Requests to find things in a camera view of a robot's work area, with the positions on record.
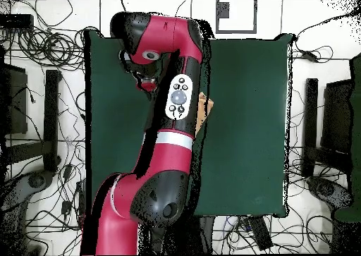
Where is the tan terry towel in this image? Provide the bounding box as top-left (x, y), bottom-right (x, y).
top-left (195, 91), bottom-right (214, 135)

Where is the black flat box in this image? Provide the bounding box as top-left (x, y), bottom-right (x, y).
top-left (0, 13), bottom-right (34, 28)

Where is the white plastic item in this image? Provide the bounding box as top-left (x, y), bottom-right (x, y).
top-left (222, 215), bottom-right (240, 231)

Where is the black stand base bar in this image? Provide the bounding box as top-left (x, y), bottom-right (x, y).
top-left (5, 69), bottom-right (62, 174)
top-left (300, 78), bottom-right (352, 178)

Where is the dark green table cloth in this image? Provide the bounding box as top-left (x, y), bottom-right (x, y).
top-left (84, 30), bottom-right (293, 219)

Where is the dark square box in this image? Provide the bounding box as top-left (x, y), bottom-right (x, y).
top-left (320, 79), bottom-right (354, 155)
top-left (0, 63), bottom-right (28, 135)

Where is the grey leg with round knob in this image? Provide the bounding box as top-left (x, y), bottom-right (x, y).
top-left (306, 176), bottom-right (353, 212)
top-left (0, 169), bottom-right (54, 220)

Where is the long black power adapter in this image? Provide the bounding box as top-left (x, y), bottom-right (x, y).
top-left (299, 49), bottom-right (320, 63)

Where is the wide black power strip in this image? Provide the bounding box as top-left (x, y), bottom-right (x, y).
top-left (249, 216), bottom-right (274, 251)

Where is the coiled black cable bundle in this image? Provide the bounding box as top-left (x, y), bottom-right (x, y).
top-left (16, 25), bottom-right (85, 71)

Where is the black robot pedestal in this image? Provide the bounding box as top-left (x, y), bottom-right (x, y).
top-left (139, 216), bottom-right (216, 256)

